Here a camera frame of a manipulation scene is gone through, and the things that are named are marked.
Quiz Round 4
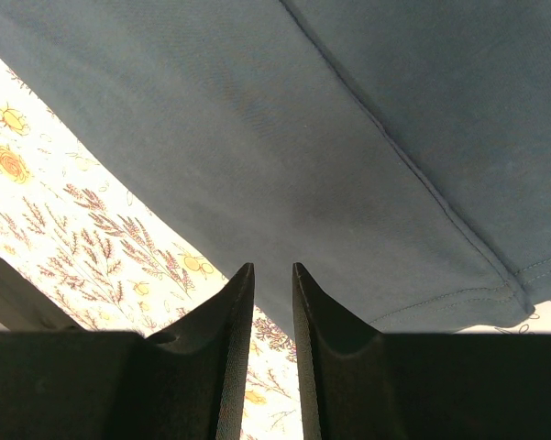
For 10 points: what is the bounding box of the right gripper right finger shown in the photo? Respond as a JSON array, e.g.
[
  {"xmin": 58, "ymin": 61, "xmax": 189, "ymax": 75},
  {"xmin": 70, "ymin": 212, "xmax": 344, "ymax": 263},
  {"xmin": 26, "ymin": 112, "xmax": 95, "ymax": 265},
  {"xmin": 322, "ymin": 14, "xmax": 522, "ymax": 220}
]
[{"xmin": 292, "ymin": 263, "xmax": 440, "ymax": 439}]

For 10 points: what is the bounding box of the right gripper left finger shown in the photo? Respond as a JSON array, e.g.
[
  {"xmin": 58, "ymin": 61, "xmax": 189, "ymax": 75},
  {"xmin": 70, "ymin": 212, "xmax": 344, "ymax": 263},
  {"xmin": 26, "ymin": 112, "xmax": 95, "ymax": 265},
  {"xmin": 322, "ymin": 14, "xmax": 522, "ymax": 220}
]
[{"xmin": 105, "ymin": 263, "xmax": 255, "ymax": 439}]

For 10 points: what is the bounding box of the floral table mat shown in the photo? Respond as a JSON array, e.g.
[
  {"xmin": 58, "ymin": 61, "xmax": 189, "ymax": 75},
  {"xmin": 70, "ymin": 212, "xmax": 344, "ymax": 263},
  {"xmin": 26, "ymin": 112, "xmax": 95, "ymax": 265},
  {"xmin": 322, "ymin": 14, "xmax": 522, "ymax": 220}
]
[{"xmin": 0, "ymin": 40, "xmax": 551, "ymax": 440}]

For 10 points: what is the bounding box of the blue grey t shirt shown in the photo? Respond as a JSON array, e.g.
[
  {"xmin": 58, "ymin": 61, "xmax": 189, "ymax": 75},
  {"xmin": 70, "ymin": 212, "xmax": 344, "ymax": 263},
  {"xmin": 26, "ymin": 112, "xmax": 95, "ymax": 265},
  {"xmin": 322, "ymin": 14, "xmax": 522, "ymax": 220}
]
[{"xmin": 0, "ymin": 1, "xmax": 551, "ymax": 332}]

